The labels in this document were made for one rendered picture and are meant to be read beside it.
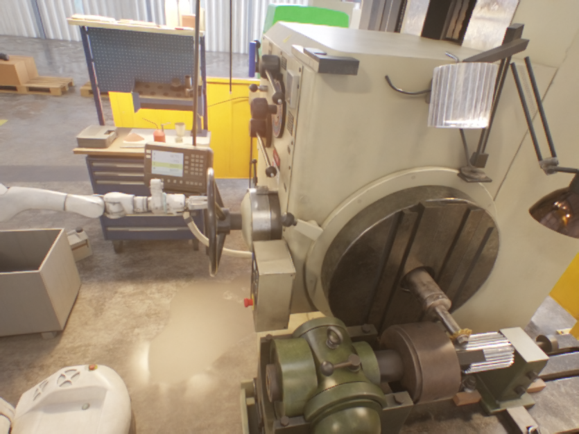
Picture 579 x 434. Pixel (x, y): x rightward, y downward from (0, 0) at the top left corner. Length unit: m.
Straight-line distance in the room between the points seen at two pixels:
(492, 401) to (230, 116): 3.21
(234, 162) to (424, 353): 3.30
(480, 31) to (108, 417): 2.08
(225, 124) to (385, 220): 3.00
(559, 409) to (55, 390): 1.96
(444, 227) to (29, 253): 2.54
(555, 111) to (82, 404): 2.15
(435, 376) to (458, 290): 0.42
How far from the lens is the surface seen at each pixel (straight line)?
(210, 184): 1.08
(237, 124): 3.78
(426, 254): 1.07
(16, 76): 8.18
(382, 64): 0.88
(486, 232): 1.17
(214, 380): 2.32
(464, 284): 1.29
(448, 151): 1.07
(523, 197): 1.35
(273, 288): 0.99
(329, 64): 0.79
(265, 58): 1.16
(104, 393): 2.00
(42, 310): 2.59
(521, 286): 1.71
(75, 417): 2.03
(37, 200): 1.43
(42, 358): 2.69
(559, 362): 1.60
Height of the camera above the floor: 1.98
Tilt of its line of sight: 32 degrees down
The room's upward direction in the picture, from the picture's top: 7 degrees clockwise
